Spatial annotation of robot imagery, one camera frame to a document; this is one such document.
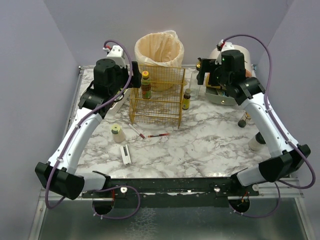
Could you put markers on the white rectangular case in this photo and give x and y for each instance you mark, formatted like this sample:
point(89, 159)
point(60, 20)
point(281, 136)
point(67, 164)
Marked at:
point(125, 154)

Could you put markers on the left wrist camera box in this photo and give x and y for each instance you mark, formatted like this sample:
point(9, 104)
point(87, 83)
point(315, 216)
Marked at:
point(117, 55)

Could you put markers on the white red marker pen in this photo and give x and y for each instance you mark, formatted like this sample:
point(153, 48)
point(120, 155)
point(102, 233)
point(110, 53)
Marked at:
point(136, 131)

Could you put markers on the red sauce bottle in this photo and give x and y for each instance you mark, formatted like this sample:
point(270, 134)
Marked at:
point(146, 89)

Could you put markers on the gold wire rack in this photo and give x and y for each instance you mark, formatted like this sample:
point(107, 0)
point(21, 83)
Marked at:
point(163, 108)

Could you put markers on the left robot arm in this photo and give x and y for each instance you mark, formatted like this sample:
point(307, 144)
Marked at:
point(58, 174)

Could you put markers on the white plastic basket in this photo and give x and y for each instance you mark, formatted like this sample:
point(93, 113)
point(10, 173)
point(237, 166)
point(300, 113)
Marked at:
point(119, 101)

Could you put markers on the round drawer organizer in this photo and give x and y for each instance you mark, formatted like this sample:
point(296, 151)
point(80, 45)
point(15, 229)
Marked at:
point(217, 94)

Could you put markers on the gold spice jar black cap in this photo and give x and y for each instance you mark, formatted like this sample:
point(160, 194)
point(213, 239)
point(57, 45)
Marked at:
point(244, 120)

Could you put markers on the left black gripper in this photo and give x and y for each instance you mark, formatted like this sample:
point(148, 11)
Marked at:
point(135, 75)

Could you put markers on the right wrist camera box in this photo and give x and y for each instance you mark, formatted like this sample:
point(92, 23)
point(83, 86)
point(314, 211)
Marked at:
point(225, 46)

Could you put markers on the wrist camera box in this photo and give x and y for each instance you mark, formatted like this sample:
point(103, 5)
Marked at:
point(225, 46)
point(117, 55)

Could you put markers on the white bottle black lid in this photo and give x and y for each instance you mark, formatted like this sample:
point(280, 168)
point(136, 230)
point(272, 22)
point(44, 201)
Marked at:
point(257, 142)

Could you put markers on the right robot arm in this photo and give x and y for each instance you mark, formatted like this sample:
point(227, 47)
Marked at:
point(286, 154)

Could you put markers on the clear glass oil bottle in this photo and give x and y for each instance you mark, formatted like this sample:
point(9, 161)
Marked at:
point(193, 83)

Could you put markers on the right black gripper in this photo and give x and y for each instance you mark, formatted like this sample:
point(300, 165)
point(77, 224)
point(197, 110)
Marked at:
point(203, 69)

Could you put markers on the red filled tube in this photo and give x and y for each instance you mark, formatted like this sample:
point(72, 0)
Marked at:
point(158, 135)

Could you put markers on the bin with plastic bag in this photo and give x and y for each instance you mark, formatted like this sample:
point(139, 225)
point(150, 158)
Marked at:
point(164, 52)

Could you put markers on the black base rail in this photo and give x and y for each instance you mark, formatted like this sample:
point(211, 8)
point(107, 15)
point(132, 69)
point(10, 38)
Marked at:
point(172, 192)

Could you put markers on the small yellow label bottle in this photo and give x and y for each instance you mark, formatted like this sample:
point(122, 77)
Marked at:
point(186, 99)

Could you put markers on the clear shaker green lid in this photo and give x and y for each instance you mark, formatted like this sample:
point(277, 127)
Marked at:
point(118, 133)

